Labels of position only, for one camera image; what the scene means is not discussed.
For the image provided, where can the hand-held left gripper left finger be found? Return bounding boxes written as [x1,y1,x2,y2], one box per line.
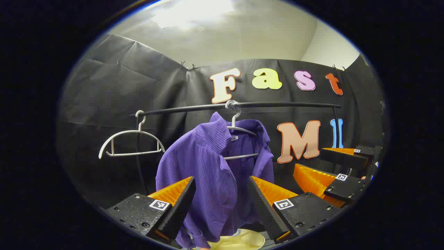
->
[105,176,196,249]

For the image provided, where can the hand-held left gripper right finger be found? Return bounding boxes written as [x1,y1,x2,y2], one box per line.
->
[246,175,344,243]

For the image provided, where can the cream laundry hamper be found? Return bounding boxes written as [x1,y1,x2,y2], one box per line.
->
[204,228,266,250]

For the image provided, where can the purple ribbed shirt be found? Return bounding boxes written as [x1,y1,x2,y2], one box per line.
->
[155,112,275,249]

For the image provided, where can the empty white clothes hanger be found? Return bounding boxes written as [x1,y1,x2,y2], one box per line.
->
[99,110,166,159]

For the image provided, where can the black clothes rack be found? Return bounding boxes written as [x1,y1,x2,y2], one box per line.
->
[129,101,342,195]

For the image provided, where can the white hanger with metal hook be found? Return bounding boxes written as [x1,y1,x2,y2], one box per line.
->
[224,100,259,160]

